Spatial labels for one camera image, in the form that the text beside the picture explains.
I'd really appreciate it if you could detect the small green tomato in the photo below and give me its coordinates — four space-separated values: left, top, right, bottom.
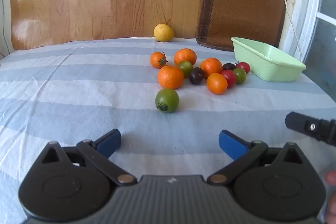
233 68 247 84
178 61 194 78

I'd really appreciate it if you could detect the smooth orange tomato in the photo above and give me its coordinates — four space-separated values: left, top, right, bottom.
206 73 228 95

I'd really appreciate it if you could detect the thin black cable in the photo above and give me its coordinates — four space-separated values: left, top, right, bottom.
0 0 11 54

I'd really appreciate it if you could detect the orange tomato with green stem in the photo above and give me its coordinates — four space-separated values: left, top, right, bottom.
150 51 168 69

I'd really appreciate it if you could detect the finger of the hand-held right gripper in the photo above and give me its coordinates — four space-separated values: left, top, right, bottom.
285 112 336 147

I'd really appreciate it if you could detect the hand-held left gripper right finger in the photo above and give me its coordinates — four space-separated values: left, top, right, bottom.
207 130 306 186

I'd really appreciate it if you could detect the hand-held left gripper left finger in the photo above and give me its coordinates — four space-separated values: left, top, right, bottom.
37 129 137 186

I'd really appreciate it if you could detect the red tomato with green stem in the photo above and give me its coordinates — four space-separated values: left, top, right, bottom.
235 62 251 74

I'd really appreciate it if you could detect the large green tomato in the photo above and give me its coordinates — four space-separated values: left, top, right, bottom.
155 88 180 113

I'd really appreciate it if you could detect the person's right hand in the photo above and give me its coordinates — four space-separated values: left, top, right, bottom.
324 172 336 224

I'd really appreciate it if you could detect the blue white striped sheet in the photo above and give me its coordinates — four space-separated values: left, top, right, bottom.
0 37 336 224

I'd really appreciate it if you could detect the brown woven seat mat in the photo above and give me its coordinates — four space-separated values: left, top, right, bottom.
196 0 287 52

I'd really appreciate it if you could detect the white cable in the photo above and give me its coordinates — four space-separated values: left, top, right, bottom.
266 0 303 62

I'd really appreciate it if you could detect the light green plastic basin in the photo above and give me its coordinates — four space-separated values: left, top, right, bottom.
231 37 307 82

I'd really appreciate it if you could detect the orange mandarin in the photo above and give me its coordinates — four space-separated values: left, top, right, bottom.
157 66 185 89
174 48 197 66
200 58 223 79

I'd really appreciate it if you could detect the yellow lemon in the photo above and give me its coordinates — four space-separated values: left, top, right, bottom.
154 24 174 42

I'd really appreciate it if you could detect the white window frame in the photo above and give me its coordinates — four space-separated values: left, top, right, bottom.
282 0 336 63

